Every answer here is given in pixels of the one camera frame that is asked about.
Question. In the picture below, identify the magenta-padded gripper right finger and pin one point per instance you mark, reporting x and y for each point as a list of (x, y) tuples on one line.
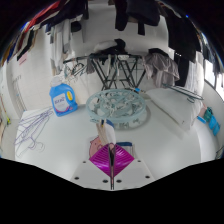
[(122, 160)]

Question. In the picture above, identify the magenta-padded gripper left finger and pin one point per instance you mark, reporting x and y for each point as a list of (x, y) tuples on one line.
[(100, 160)]

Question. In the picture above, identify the cartoon print towel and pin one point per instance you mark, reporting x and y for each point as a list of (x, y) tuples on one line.
[(106, 135)]

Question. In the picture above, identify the round pale green peg hanger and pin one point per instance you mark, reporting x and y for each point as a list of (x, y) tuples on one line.
[(115, 103)]

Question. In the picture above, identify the blue detergent bottle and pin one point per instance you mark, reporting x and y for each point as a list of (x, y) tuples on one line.
[(63, 101)]

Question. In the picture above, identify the black folding drying rack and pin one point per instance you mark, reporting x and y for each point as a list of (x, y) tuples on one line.
[(110, 71)]

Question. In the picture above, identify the striped clothes hanger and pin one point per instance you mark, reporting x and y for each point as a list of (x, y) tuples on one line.
[(186, 91)]

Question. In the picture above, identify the teal plastic pegs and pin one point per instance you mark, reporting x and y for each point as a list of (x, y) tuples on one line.
[(213, 123)]

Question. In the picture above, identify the grey garment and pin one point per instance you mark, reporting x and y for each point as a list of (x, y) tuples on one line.
[(161, 68)]

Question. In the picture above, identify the white folded bundle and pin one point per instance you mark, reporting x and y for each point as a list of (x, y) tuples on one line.
[(105, 46)]

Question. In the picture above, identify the white hanging garments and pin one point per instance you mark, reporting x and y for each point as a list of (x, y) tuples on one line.
[(60, 43)]

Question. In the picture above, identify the pink cloth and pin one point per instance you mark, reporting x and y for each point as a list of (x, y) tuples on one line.
[(23, 58)]

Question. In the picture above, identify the row of dark hanging clothes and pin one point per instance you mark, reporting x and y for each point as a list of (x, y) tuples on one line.
[(183, 36)]

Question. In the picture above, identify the row of colourful hanging clothes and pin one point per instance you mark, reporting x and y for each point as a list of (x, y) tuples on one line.
[(43, 16)]

